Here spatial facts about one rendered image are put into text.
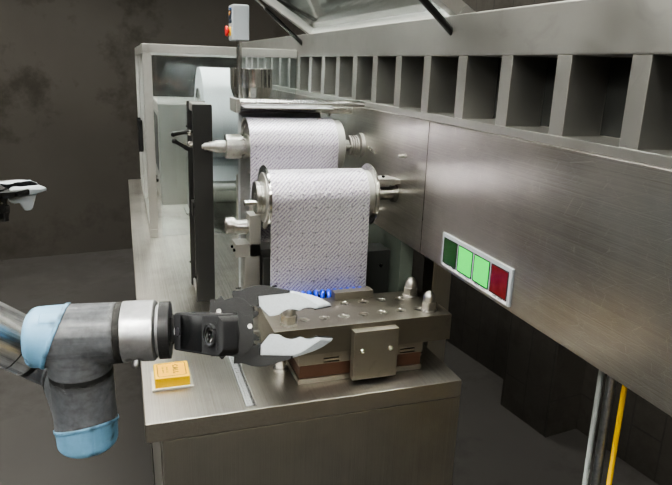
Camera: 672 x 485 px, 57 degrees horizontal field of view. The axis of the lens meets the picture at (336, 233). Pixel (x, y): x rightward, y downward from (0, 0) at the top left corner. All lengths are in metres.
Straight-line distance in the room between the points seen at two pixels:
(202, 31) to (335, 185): 4.07
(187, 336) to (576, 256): 0.57
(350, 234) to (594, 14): 0.74
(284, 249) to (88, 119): 3.98
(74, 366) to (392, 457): 0.82
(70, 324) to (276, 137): 0.95
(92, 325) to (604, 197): 0.69
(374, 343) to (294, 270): 0.27
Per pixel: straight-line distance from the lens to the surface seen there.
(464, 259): 1.25
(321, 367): 1.34
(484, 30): 1.22
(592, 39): 0.98
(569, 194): 1.00
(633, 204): 0.90
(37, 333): 0.80
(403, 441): 1.42
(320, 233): 1.43
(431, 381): 1.39
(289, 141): 1.62
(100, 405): 0.83
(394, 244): 1.57
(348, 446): 1.37
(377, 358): 1.34
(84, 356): 0.80
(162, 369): 1.37
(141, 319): 0.78
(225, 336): 0.69
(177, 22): 5.36
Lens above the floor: 1.55
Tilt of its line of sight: 15 degrees down
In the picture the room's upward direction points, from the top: 2 degrees clockwise
